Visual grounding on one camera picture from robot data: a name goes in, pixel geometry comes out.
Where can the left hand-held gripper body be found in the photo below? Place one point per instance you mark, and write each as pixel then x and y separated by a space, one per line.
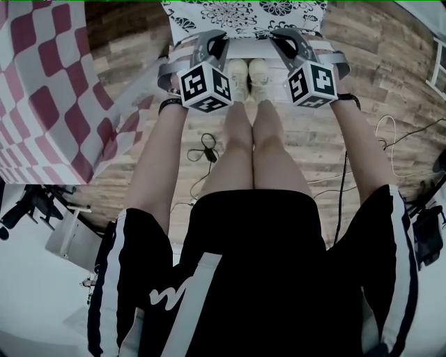
pixel 195 87

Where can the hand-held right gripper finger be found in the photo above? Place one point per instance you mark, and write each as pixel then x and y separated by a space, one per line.
pixel 287 52
pixel 305 50

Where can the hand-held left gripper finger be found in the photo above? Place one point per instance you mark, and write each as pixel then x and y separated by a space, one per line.
pixel 201 47
pixel 221 52

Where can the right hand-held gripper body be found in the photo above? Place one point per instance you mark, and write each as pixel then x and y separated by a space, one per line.
pixel 313 87

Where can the white wooden chair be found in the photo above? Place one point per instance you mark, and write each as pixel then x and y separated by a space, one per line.
pixel 251 49

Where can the round floral cushion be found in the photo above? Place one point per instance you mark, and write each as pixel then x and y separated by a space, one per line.
pixel 244 17

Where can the person's left forearm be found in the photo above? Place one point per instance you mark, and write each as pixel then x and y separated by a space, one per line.
pixel 157 157

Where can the person's right forearm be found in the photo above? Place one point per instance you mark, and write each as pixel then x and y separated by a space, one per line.
pixel 359 146

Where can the black wristband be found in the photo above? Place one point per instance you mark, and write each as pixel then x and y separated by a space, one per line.
pixel 346 95
pixel 170 101

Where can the person's left shoe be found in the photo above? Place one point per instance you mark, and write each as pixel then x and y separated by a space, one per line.
pixel 238 78

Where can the person's shoe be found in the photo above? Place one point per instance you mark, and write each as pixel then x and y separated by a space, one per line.
pixel 238 78
pixel 258 78

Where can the person's right shoe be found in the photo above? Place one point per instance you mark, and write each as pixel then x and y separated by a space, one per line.
pixel 258 78

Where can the person's left leg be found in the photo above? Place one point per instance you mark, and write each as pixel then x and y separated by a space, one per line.
pixel 233 150

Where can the person's leg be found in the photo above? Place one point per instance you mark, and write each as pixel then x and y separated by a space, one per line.
pixel 233 150
pixel 275 150

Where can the person's right leg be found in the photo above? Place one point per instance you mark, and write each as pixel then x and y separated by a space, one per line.
pixel 275 150

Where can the red checkered cloth table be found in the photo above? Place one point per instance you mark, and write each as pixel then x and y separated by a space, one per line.
pixel 52 87

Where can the black equipment stand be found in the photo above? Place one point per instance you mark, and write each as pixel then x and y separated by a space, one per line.
pixel 426 230

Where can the person's black shirt torso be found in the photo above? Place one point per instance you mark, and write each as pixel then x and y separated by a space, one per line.
pixel 251 261

